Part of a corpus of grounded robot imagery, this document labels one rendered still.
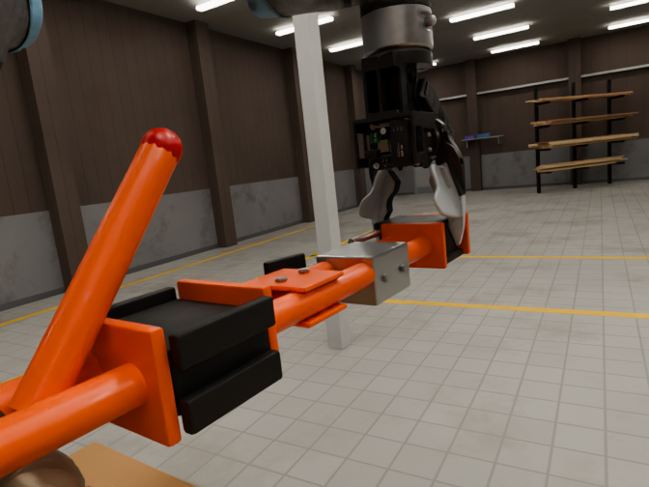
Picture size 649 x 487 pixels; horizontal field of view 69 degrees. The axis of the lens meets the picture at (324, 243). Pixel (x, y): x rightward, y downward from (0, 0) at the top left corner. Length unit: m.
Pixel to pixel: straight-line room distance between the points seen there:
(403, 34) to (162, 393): 0.41
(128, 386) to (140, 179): 0.10
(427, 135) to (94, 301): 0.38
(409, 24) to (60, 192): 6.54
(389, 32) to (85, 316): 0.39
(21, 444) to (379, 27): 0.45
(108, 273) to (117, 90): 7.71
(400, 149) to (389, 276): 0.14
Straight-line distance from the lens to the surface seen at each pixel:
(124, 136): 7.84
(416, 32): 0.53
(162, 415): 0.25
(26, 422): 0.23
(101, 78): 7.84
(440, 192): 0.51
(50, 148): 6.93
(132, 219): 0.26
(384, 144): 0.51
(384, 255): 0.42
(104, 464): 0.47
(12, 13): 0.72
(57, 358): 0.25
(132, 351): 0.25
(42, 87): 7.06
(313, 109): 3.20
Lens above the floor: 1.30
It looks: 9 degrees down
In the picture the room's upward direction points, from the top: 6 degrees counter-clockwise
